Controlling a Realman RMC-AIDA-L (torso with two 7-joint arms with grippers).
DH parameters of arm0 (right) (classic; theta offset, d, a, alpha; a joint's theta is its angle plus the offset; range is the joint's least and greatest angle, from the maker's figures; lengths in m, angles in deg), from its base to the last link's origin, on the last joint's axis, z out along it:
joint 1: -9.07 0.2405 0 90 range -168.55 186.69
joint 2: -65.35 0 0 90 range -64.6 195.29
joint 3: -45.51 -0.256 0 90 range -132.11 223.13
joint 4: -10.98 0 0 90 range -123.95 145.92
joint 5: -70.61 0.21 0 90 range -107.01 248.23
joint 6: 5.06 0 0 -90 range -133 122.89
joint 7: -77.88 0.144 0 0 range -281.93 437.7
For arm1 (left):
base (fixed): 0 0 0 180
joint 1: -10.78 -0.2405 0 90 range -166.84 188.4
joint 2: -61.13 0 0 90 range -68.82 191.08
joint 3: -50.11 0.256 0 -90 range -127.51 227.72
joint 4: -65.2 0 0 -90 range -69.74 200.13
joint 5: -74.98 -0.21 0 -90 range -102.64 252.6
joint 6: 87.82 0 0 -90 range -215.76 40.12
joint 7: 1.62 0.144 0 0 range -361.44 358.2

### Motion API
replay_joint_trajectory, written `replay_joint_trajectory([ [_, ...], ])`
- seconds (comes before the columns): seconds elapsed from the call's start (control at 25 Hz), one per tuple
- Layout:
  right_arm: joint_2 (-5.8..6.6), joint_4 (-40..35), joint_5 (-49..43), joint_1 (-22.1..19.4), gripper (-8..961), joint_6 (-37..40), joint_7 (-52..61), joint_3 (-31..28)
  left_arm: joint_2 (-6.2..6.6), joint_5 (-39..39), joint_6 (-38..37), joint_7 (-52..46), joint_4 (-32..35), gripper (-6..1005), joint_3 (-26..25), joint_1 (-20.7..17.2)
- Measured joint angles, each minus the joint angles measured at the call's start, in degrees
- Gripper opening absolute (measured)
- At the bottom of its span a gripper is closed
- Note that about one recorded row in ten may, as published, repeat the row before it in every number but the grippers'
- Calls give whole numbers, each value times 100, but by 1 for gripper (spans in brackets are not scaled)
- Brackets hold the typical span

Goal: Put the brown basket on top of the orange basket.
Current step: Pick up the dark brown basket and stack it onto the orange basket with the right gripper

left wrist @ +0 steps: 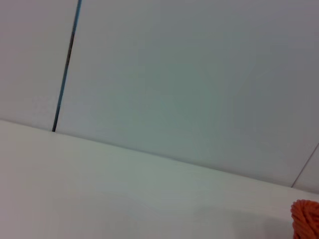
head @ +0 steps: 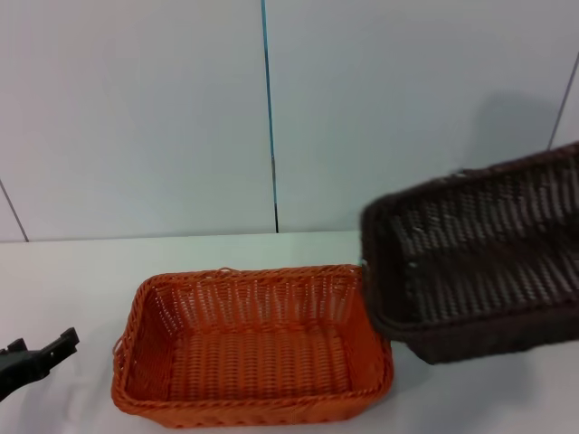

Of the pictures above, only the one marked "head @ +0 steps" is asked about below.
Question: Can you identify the orange woven plastic basket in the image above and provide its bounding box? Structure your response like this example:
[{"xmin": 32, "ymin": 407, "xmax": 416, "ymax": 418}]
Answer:
[{"xmin": 110, "ymin": 264, "xmax": 394, "ymax": 429}]

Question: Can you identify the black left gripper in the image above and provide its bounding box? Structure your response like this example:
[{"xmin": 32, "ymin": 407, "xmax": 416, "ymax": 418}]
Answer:
[{"xmin": 0, "ymin": 327, "xmax": 81, "ymax": 401}]

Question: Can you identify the dark brown woven plastic basket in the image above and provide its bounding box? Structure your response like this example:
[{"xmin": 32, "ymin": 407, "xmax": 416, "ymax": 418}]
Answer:
[{"xmin": 359, "ymin": 142, "xmax": 579, "ymax": 366}]

